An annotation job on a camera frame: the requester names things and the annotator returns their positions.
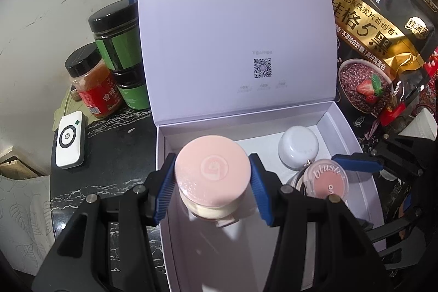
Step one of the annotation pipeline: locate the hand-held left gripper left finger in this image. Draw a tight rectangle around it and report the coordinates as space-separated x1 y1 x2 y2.
32 153 177 292

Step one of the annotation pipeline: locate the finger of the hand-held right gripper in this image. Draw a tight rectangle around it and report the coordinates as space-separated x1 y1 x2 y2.
331 135 438 177
363 206 438 245

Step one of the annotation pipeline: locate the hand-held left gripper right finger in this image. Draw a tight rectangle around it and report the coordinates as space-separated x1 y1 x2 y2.
248 153 391 292

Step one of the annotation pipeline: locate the clear blush compact pink lid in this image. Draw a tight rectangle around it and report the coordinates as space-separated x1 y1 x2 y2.
286 160 349 200

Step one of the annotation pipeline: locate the cream compact with pink lid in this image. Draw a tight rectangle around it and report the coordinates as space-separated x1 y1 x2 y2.
174 136 252 222

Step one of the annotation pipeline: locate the white hinged gift box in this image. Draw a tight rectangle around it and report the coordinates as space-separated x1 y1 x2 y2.
137 0 389 292

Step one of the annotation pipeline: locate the white round compact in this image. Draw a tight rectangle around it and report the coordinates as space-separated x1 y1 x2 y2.
278 126 319 171

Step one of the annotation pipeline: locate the white folded paper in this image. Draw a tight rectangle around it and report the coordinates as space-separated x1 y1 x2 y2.
399 107 438 138

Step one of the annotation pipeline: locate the green label jar black lid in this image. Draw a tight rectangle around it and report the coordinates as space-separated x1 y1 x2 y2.
114 64 151 111
88 0 142 70

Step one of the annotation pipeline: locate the white flat charger pad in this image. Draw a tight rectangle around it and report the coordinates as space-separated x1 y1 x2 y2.
55 111 86 170

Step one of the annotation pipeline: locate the red printed packet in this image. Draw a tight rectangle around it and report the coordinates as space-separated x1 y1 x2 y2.
421 46 438 108

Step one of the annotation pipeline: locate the red spice jar black lid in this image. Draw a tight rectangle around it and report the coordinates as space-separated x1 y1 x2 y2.
65 42 125 118

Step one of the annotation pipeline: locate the black and gold oatmeal bag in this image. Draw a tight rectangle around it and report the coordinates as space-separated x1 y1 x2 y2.
316 0 438 135

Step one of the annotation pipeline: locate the olive green mat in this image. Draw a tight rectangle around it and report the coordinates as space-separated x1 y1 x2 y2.
51 87 90 132

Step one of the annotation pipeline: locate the grey leaf pattern pillow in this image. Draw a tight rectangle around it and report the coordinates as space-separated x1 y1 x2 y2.
0 174 57 265

